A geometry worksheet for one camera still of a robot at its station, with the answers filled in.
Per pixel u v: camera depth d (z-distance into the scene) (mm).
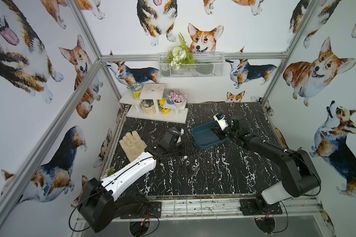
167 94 954
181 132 752
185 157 926
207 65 926
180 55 782
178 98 901
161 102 1044
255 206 705
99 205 387
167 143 606
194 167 877
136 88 981
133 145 977
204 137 1052
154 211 734
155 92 991
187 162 895
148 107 1101
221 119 780
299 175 445
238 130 700
